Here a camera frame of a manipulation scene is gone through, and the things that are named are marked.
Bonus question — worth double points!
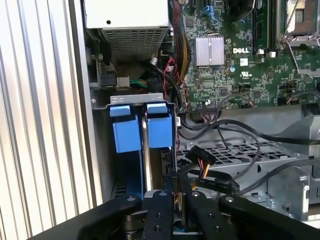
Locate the CPU socket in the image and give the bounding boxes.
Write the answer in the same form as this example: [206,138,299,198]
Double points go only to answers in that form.
[284,0,320,36]

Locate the coloured power wire bundle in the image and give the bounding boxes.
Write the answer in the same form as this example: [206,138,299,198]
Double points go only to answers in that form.
[171,0,194,81]

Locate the open grey PC case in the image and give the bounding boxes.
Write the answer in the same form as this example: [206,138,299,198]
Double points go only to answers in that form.
[67,0,320,223]

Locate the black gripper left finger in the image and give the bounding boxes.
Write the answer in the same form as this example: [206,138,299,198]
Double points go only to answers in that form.
[78,174,179,240]

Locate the red and black wires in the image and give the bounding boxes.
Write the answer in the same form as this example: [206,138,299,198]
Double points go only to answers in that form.
[161,58,191,111]

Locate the blue motherboard port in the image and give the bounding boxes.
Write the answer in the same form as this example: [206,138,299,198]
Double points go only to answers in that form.
[203,4,216,24]

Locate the RAM stick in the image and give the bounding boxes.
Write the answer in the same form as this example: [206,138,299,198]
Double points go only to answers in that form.
[251,0,267,52]

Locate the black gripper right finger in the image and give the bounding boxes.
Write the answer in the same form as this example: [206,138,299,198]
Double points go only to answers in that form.
[179,174,320,240]

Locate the silver power supply unit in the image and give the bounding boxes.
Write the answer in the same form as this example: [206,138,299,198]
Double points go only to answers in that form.
[83,0,174,64]

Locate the green Dell motherboard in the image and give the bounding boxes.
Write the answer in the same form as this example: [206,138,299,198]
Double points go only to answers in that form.
[169,0,320,115]

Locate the black front panel connector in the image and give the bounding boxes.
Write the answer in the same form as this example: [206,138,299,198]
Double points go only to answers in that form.
[196,104,222,124]

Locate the grey metal disk bay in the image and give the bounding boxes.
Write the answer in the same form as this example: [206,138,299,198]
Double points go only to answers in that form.
[91,93,320,222]

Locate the metal socket cover frame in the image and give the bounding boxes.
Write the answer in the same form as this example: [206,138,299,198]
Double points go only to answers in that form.
[281,34,320,76]

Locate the thick black cable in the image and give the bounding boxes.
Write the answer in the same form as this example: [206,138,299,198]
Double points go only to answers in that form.
[177,117,320,146]

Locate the white connector green yellow wires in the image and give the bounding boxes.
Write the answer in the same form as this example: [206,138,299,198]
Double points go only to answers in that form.
[115,75,148,90]

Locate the black connector coloured disk wire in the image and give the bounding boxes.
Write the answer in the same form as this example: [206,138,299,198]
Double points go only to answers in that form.
[184,145,216,176]

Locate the hard disk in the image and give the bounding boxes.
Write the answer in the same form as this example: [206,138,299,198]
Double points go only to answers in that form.
[109,104,176,198]

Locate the silver chipset heatsink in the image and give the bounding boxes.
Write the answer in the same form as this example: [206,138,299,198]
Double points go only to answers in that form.
[194,35,226,67]

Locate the thin metal locking lever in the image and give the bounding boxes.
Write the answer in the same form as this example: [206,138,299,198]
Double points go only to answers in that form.
[282,0,301,41]

